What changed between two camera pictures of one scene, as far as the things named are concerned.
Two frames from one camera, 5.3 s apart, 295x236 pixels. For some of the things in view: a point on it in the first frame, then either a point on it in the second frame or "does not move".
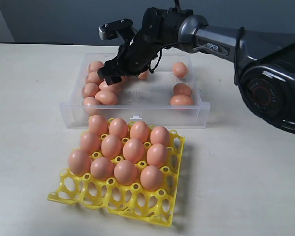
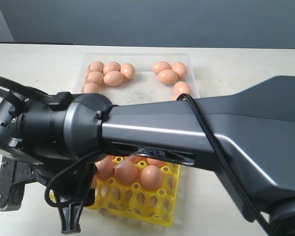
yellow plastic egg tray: (132, 200) does not move
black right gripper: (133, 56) → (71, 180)
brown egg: (143, 75) → (160, 66)
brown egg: (115, 88) → (93, 185)
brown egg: (151, 178) does not move
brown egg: (94, 66) does not move
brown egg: (182, 88) does not move
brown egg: (125, 172) does not move
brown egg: (90, 89) does not move
